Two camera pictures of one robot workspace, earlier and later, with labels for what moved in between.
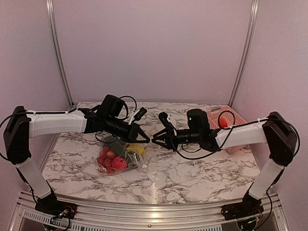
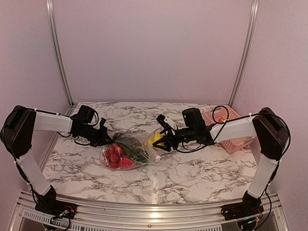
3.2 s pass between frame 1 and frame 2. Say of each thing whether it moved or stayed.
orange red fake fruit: stayed
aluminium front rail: stayed
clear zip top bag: moved
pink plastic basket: stayed
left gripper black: moved
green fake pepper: moved
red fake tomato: moved
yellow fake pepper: moved
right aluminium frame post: stayed
